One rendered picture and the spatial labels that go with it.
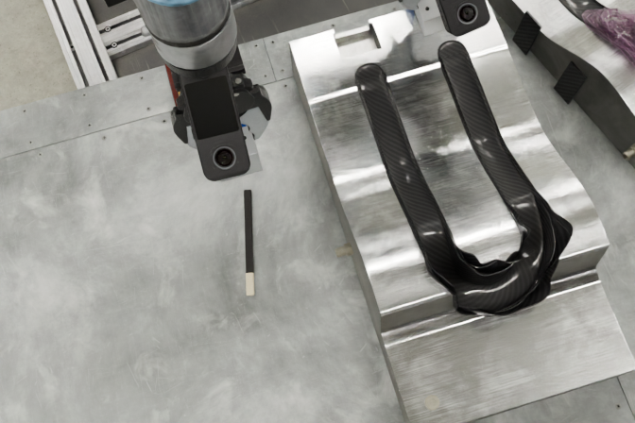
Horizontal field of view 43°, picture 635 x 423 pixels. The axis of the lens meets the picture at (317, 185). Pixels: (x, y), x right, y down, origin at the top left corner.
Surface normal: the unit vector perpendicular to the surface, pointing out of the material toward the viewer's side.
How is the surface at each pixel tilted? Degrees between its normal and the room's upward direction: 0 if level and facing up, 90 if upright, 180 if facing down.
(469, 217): 22
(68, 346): 0
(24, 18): 0
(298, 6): 0
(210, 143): 32
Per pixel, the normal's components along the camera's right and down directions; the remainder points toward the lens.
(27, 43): -0.04, -0.35
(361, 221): -0.17, -0.73
